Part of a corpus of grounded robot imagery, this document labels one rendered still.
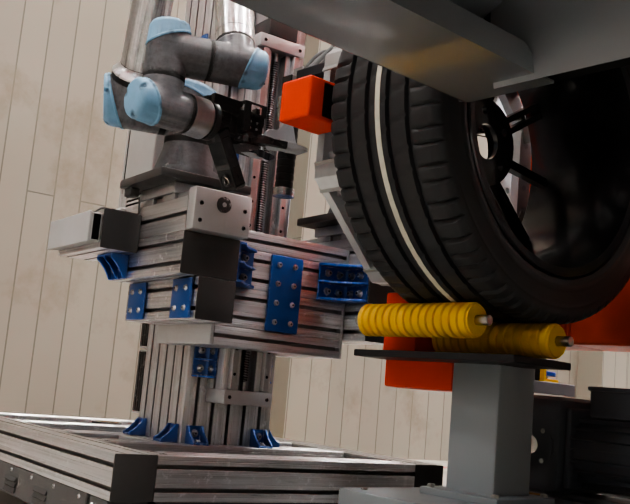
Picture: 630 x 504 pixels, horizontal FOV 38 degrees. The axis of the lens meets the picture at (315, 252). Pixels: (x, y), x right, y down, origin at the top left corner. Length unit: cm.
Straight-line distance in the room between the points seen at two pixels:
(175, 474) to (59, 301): 304
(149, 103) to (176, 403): 90
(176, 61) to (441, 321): 64
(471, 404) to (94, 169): 365
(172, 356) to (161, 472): 52
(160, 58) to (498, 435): 86
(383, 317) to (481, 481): 31
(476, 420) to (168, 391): 98
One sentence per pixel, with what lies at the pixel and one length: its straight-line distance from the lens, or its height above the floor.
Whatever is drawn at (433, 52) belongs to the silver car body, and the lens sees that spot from 99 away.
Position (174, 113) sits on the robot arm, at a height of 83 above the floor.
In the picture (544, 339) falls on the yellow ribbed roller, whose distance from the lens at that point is 150.
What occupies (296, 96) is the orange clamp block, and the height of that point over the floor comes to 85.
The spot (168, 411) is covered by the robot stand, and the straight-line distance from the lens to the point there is 229.
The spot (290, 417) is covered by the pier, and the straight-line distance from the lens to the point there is 521.
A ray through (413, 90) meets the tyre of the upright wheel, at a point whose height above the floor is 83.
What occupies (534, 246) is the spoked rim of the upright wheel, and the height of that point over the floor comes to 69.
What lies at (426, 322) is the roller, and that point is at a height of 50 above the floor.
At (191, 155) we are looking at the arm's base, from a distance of 204.
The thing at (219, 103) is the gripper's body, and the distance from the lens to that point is 170.
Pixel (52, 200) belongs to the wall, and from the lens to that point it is 486.
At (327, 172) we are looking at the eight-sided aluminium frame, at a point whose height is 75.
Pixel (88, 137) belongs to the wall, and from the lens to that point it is 498.
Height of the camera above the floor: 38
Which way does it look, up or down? 9 degrees up
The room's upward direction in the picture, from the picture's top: 5 degrees clockwise
